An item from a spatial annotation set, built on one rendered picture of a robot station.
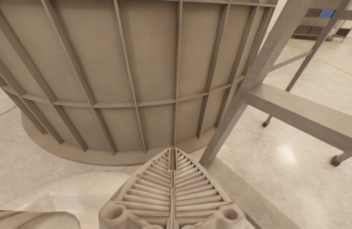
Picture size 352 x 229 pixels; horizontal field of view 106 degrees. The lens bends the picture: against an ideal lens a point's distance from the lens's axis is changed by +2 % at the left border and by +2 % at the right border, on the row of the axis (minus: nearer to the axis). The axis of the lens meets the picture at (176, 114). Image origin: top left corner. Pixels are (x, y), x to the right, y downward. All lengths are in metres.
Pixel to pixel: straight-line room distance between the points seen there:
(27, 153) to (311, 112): 1.39
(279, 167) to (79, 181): 1.04
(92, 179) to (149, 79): 0.41
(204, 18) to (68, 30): 0.47
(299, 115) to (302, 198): 0.76
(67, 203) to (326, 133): 0.64
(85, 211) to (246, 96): 0.55
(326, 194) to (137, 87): 1.14
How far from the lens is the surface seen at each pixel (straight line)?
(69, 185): 0.53
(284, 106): 0.36
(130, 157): 0.91
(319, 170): 1.27
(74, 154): 1.08
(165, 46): 0.57
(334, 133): 0.36
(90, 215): 0.53
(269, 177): 1.03
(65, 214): 0.23
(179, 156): 0.17
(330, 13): 6.71
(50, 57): 0.71
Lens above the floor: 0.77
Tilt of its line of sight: 40 degrees down
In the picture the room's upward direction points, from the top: 2 degrees clockwise
